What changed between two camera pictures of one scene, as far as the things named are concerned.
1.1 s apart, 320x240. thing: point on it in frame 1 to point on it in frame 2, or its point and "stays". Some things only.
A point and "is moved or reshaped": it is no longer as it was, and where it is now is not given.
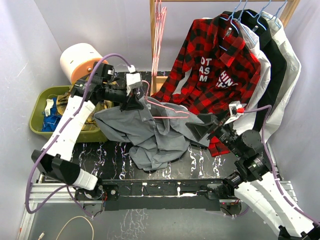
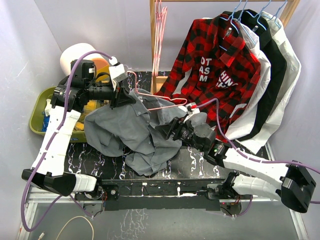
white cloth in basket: (50, 104) stays
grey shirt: (157, 132) is moved or reshaped
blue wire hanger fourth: (275, 15) stays
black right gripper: (199, 130) to (176, 126)
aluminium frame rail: (43, 193) stays
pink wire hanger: (164, 106) to (158, 97)
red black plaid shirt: (215, 69) stays
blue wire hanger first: (231, 17) stays
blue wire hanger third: (260, 13) stays
